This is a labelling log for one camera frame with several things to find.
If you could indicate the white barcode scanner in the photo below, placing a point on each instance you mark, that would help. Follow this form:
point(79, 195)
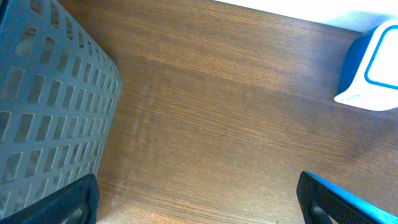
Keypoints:
point(368, 78)

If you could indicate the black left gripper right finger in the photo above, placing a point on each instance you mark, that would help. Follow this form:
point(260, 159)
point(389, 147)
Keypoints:
point(323, 202)

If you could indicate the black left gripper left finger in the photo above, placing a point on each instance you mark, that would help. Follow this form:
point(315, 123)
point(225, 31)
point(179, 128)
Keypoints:
point(75, 203)

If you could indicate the dark grey plastic basket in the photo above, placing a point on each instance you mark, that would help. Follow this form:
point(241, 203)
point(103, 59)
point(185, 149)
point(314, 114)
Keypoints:
point(59, 93)

